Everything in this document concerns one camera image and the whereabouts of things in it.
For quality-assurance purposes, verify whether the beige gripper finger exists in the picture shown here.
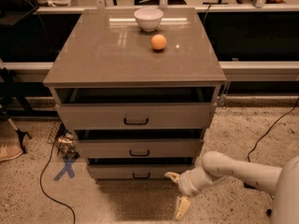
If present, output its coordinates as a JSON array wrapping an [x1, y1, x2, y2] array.
[[164, 172, 180, 184], [175, 196, 191, 220]]

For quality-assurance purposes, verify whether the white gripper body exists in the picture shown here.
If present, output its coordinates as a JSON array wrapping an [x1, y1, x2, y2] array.
[[178, 166, 206, 197]]

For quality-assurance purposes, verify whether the grey drawer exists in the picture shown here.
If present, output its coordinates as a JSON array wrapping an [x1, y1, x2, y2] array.
[[56, 104, 216, 130], [87, 164, 194, 180], [76, 139, 203, 159]]

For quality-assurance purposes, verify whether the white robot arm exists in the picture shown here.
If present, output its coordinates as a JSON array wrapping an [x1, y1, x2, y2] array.
[[164, 151, 299, 224]]

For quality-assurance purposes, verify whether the grey drawer cabinet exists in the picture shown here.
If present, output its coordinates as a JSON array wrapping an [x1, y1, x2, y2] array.
[[43, 7, 227, 183]]

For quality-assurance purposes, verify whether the blue tape cross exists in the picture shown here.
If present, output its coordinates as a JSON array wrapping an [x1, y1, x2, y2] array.
[[53, 153, 79, 181]]

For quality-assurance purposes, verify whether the shiny crumpled wrapper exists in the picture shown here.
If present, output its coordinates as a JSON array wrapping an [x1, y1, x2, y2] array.
[[56, 133, 76, 154]]

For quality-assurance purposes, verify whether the orange ball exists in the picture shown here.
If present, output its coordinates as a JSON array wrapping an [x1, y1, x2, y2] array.
[[150, 35, 166, 50]]

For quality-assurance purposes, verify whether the black tripod leg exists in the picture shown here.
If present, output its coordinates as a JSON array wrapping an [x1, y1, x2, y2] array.
[[0, 105, 32, 154]]

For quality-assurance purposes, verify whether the white ceramic bowl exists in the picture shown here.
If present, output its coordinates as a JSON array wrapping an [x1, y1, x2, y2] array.
[[134, 7, 164, 32]]

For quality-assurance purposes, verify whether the shoe at left edge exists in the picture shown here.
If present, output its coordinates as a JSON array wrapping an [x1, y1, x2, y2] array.
[[0, 145, 23, 161]]

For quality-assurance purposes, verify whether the black floor cable right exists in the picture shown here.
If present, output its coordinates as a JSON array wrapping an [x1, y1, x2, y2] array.
[[247, 96, 299, 163]]

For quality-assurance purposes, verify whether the black floor cable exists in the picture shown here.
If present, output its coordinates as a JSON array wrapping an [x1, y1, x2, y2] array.
[[247, 96, 299, 163], [38, 137, 77, 224]]

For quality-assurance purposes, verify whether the black floor cable left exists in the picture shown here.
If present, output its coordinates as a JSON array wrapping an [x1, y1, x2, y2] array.
[[38, 137, 77, 224]]

